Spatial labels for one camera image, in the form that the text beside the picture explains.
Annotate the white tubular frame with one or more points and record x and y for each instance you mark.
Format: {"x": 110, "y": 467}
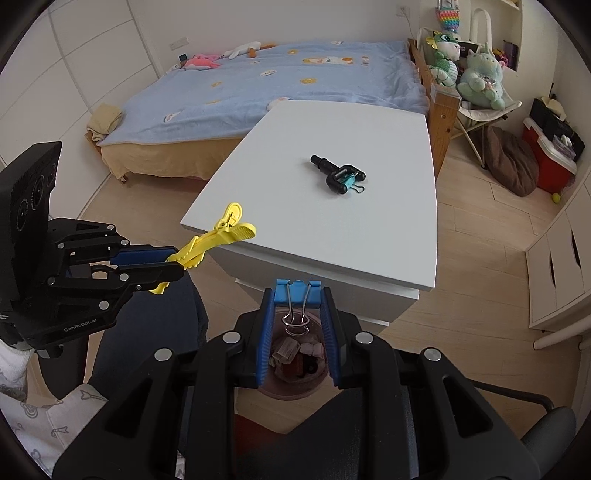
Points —
{"x": 558, "y": 340}

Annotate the black forked plastic tool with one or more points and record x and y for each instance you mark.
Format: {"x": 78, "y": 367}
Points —
{"x": 323, "y": 162}

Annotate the pink plush toy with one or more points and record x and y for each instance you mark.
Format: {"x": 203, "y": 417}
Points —
{"x": 201, "y": 61}

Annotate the red storage box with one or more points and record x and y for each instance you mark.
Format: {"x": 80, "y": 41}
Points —
{"x": 549, "y": 170}

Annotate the blue binder clip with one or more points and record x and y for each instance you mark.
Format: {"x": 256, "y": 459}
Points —
{"x": 298, "y": 295}

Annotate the rainbow pop bag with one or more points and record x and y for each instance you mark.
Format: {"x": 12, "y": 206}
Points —
{"x": 448, "y": 18}

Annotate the wooden bed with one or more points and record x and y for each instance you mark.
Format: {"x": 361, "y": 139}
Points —
{"x": 152, "y": 161}

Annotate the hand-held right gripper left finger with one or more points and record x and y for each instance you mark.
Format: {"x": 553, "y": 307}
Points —
{"x": 265, "y": 337}

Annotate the yellow toothed clip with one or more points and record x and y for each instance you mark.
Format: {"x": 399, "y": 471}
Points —
{"x": 217, "y": 235}

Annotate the brown cushion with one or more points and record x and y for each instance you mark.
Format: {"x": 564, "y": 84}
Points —
{"x": 512, "y": 161}

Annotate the folded yellow cloth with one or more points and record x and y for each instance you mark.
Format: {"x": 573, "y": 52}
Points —
{"x": 104, "y": 120}

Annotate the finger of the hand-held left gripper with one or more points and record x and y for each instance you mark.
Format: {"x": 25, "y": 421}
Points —
{"x": 138, "y": 256}
{"x": 152, "y": 276}

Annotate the person's leg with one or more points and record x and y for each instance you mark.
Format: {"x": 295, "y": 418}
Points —
{"x": 138, "y": 332}

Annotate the white table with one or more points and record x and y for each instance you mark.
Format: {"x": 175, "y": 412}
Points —
{"x": 369, "y": 184}

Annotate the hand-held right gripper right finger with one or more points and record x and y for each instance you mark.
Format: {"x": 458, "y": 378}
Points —
{"x": 330, "y": 341}

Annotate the white drawer cabinet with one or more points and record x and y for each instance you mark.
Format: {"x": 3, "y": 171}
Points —
{"x": 545, "y": 277}

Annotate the green dragon plush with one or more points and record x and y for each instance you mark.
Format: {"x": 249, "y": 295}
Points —
{"x": 443, "y": 64}

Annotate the white goose plush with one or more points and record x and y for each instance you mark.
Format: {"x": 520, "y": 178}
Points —
{"x": 244, "y": 48}

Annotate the mint unicorn plush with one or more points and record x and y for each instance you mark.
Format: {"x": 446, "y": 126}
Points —
{"x": 475, "y": 78}

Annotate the teal binder clip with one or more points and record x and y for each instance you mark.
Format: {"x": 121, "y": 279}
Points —
{"x": 346, "y": 184}

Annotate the black bag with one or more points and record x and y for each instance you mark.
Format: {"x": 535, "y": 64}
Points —
{"x": 551, "y": 120}

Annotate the person's patterned white top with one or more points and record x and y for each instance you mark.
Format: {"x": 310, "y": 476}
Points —
{"x": 41, "y": 424}

